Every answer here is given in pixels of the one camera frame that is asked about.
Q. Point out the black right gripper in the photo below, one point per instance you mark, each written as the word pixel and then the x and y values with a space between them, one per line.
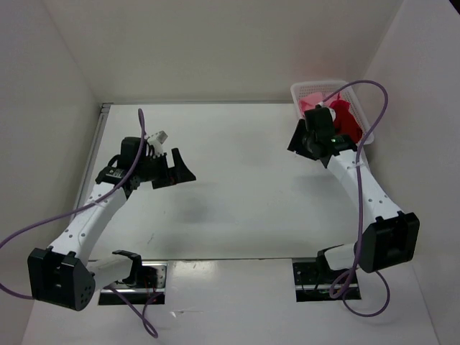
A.
pixel 296 141

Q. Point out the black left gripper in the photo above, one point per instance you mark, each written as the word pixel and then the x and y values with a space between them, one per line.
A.
pixel 182 173

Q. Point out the dark red t shirt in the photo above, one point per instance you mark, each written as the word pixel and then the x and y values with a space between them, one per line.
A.
pixel 345 123

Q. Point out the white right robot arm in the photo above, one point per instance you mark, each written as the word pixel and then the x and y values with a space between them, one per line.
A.
pixel 389 235

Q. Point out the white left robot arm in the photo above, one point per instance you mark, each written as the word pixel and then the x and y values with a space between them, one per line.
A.
pixel 62 274

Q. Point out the light pink t shirt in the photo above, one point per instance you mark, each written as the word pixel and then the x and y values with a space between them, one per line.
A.
pixel 309 102

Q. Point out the white plastic basket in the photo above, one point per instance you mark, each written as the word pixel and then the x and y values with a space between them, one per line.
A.
pixel 327 87

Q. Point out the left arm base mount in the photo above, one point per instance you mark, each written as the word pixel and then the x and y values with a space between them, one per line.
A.
pixel 150 284

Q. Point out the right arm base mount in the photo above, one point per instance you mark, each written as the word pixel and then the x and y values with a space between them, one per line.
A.
pixel 312 284

